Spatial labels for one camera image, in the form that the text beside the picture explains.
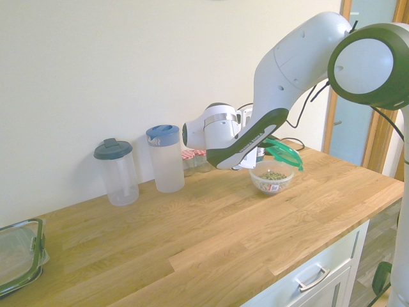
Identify clear plastic food bowl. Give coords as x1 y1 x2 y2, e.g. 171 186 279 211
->
249 159 295 197

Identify green round container lid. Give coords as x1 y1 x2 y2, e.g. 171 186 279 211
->
263 138 305 172

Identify jar red checked lid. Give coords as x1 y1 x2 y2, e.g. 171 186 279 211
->
181 150 196 178
194 148 212 174

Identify white cabinet drawer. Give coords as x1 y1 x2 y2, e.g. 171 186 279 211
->
239 219 372 307

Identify silver bar drawer handle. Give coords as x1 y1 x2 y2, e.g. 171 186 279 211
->
295 266 331 294

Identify cereal pieces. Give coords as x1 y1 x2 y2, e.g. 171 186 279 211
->
258 171 287 182

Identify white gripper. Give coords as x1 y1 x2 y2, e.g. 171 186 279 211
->
234 146 260 171

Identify rectangular container green-rimmed lid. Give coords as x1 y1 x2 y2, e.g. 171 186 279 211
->
0 217 50 290

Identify clear pitcher dark lid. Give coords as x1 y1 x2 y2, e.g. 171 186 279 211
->
93 138 141 207

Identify clear pitcher blue lid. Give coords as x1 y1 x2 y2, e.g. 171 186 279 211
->
146 124 187 194

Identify wooden framed glass door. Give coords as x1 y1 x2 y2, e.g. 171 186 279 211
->
321 0 409 184

